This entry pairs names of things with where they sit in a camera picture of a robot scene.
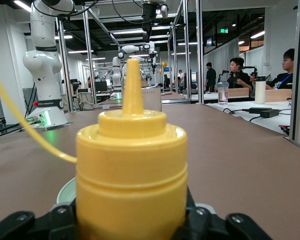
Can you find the standing person in black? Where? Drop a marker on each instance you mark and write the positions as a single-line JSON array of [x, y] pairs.
[[211, 77]]

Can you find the clear shaker bottle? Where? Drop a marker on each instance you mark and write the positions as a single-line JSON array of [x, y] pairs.
[[222, 93]]

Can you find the green exit sign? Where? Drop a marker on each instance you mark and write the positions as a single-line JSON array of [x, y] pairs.
[[224, 30]]

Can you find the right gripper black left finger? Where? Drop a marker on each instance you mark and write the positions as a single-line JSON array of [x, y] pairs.
[[57, 222]]

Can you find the yellow ball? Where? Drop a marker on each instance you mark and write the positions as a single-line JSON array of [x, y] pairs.
[[164, 64]]

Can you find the yellow squeeze bottle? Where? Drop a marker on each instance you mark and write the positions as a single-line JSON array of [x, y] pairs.
[[130, 175]]

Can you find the overhead black camera rig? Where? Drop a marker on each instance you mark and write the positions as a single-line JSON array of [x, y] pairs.
[[148, 17]]

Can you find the black power adapter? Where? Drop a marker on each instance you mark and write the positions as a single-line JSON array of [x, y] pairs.
[[267, 112]]

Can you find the seated person black shirt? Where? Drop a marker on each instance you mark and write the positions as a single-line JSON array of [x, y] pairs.
[[240, 80]]

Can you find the pale green plate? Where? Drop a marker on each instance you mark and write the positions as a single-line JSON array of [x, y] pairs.
[[66, 192]]

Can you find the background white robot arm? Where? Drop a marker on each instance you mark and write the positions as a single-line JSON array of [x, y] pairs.
[[117, 72]]

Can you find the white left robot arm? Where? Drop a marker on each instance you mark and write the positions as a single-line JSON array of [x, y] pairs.
[[42, 62]]

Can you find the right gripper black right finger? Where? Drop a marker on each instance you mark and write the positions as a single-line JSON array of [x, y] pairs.
[[202, 225]]

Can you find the white tumbler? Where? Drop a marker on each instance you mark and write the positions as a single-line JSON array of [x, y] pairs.
[[260, 90]]

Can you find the wooden box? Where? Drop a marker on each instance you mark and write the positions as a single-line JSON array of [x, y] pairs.
[[277, 95], [238, 92]]

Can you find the black handheld gripper rig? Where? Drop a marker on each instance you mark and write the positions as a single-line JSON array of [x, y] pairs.
[[251, 71]]

